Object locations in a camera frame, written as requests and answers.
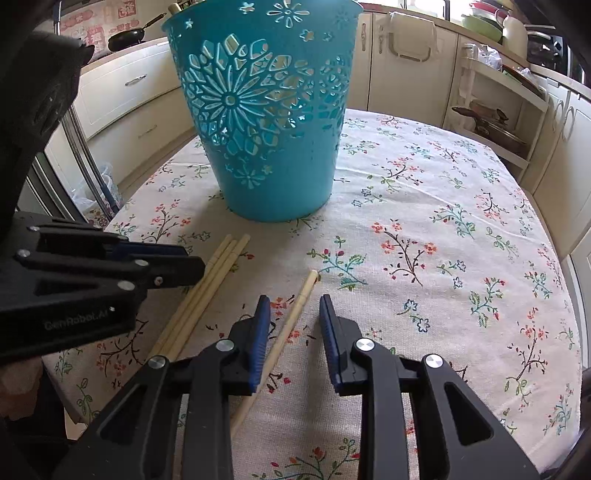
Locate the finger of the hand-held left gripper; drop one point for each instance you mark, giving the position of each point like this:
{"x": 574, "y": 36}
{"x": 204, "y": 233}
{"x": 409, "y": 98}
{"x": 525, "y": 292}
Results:
{"x": 152, "y": 249}
{"x": 180, "y": 272}

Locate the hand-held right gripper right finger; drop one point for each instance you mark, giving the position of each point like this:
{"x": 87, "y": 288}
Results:
{"x": 328, "y": 341}

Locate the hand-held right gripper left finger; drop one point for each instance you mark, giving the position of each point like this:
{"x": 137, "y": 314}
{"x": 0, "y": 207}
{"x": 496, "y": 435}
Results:
{"x": 261, "y": 341}

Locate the bunch of wooden chopsticks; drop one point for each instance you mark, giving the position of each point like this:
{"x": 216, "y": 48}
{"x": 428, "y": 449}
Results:
{"x": 203, "y": 295}

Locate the teal perforated plastic basket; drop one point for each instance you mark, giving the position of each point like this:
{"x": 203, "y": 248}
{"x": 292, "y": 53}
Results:
{"x": 277, "y": 184}

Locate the person's left forearm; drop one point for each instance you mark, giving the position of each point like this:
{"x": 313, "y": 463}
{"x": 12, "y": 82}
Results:
{"x": 18, "y": 383}

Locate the clear plastic bag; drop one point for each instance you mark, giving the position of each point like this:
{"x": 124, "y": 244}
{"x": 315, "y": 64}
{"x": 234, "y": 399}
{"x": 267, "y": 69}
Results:
{"x": 104, "y": 184}

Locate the stainless steel refrigerator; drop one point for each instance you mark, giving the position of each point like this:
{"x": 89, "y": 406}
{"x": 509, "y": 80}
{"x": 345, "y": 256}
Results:
{"x": 51, "y": 184}

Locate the cream drawer cabinet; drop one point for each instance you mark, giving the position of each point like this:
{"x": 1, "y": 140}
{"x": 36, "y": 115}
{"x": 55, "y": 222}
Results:
{"x": 138, "y": 97}

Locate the black frying pan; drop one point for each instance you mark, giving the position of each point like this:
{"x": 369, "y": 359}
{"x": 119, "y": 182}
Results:
{"x": 125, "y": 39}

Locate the floral tablecloth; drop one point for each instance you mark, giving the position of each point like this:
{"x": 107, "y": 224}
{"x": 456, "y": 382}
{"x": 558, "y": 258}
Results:
{"x": 438, "y": 207}

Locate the person's dark clothing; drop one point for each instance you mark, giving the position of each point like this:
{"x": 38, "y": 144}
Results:
{"x": 27, "y": 443}

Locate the cream cabinet with doors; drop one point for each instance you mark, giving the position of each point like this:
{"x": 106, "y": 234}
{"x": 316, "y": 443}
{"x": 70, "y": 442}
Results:
{"x": 401, "y": 83}

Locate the pan with lid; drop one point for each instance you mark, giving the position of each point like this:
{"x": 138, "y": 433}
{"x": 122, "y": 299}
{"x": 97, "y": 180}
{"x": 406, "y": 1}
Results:
{"x": 496, "y": 131}

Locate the white shelf rack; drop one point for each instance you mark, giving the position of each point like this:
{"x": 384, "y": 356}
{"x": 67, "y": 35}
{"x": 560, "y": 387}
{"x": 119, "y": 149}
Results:
{"x": 536, "y": 110}

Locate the crumpled plastic bag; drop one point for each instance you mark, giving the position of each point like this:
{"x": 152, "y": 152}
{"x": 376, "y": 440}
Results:
{"x": 489, "y": 57}

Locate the green bowl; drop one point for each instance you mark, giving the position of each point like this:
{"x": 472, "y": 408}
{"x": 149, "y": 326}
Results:
{"x": 482, "y": 26}

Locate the white kettle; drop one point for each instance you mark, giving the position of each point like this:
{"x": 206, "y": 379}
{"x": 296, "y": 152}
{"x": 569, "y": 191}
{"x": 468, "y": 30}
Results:
{"x": 515, "y": 34}

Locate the chrome chair frame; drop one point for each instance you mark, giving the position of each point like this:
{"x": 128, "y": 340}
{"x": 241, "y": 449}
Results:
{"x": 90, "y": 157}

